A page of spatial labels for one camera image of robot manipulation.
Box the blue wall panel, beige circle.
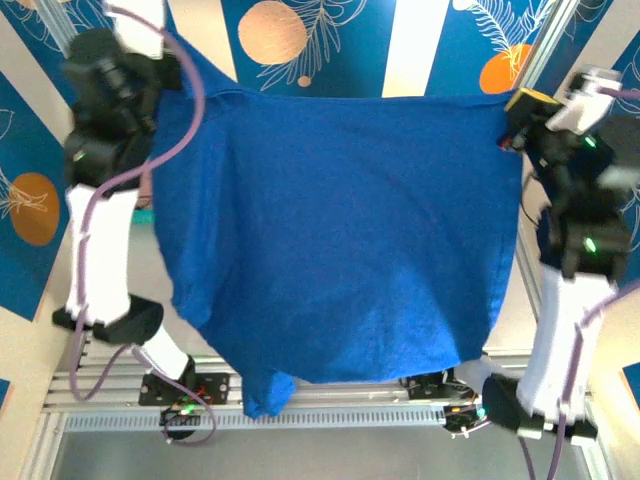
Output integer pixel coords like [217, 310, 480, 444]
[221, 0, 398, 99]

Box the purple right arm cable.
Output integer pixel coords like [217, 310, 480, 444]
[517, 84, 640, 480]

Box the grey slotted cable duct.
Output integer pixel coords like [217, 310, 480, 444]
[62, 405, 451, 432]

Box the aluminium side rail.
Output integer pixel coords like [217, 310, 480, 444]
[514, 214, 544, 326]

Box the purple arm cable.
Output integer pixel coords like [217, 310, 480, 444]
[69, 4, 219, 447]
[517, 84, 640, 480]

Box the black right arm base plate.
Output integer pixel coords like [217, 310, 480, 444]
[403, 373, 481, 401]

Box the aluminium frame rail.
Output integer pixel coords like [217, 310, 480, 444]
[42, 349, 596, 416]

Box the aluminium corner post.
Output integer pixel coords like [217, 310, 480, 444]
[519, 0, 586, 91]
[37, 0, 71, 56]

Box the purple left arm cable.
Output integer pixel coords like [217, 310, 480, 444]
[69, 4, 219, 447]

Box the controller circuit board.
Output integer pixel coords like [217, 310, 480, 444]
[159, 402, 206, 429]
[442, 403, 490, 434]

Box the blue t-shirt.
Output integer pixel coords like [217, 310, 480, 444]
[149, 32, 526, 420]

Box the blue wall panel, fern drawing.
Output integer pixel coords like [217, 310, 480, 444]
[424, 0, 556, 97]

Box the blue wall panel, orange oval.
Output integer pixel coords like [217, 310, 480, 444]
[0, 69, 86, 321]

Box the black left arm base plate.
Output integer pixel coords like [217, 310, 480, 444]
[138, 372, 231, 406]

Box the right controller circuit board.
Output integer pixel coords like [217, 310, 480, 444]
[442, 403, 490, 434]

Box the left controller circuit board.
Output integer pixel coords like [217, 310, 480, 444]
[159, 402, 206, 429]

